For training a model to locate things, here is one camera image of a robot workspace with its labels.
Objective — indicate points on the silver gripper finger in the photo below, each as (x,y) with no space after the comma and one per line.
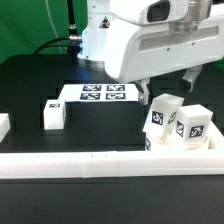
(143,91)
(189,78)

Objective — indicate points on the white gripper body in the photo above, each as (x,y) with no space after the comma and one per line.
(152,37)

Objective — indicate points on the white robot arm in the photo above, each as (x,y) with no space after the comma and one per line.
(94,35)

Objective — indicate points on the white marker sheet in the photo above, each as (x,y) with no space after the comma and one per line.
(99,93)

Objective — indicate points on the white U-shaped fence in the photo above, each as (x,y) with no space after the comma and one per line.
(116,164)

